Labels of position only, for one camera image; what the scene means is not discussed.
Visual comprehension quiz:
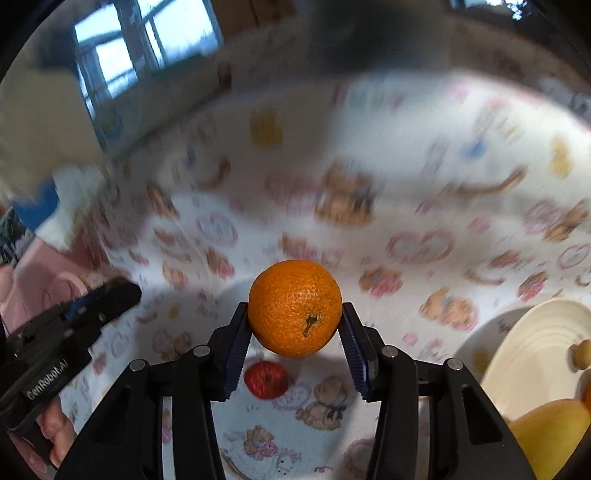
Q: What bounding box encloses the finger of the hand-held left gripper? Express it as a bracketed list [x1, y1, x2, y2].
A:
[59, 283, 143, 344]
[84, 278, 136, 306]

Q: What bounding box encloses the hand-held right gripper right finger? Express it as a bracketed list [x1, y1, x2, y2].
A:
[341, 302, 539, 480]

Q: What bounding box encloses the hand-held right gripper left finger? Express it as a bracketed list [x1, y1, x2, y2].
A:
[55, 302, 254, 480]

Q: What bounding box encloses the orange mandarin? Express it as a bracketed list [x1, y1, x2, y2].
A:
[248, 259, 344, 358]

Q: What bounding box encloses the cream round plate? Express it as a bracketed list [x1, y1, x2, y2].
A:
[480, 298, 591, 417]

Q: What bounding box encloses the yellow pear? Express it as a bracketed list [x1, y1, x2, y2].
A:
[507, 399, 591, 480]

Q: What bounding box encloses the person's left hand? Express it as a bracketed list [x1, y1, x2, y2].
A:
[14, 397, 78, 476]

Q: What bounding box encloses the small red apple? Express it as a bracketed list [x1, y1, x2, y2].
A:
[244, 361, 288, 401]

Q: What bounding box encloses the pink cloth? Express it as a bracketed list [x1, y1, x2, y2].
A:
[0, 240, 95, 335]

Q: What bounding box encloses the blue and cream curtain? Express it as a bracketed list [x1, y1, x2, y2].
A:
[0, 60, 112, 241]

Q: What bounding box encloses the bear printed blanket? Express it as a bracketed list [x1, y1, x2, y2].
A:
[55, 74, 591, 480]

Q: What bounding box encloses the tan longan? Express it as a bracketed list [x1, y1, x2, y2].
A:
[568, 339, 591, 373]

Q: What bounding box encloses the window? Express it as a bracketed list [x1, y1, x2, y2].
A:
[73, 0, 228, 136]

